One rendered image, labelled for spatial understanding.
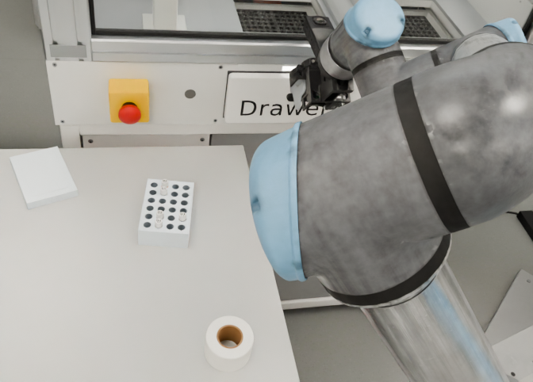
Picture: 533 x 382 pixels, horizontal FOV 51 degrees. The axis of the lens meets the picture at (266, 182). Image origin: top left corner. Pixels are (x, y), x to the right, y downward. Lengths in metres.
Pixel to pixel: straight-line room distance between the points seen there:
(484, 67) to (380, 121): 0.08
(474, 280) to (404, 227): 1.78
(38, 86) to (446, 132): 2.39
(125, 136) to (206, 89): 0.20
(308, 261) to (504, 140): 0.16
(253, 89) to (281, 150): 0.69
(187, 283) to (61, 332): 0.20
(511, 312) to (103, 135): 1.47
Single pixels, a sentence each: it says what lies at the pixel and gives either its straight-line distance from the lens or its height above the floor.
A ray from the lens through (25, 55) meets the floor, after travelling 2.87.
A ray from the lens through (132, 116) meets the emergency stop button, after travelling 1.04.
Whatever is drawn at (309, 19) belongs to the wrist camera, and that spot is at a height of 1.06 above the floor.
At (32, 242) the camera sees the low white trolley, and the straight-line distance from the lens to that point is 1.01.
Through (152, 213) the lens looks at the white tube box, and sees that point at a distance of 0.98.
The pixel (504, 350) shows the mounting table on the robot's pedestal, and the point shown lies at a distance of 1.02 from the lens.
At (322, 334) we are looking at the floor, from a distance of 1.83.
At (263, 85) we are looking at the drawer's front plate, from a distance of 1.09.
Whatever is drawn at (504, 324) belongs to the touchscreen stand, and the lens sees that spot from 2.05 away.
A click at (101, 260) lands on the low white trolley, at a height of 0.76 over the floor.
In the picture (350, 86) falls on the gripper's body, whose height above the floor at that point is 1.04.
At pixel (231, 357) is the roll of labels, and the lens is 0.83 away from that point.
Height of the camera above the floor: 1.53
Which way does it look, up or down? 44 degrees down
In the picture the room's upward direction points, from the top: 11 degrees clockwise
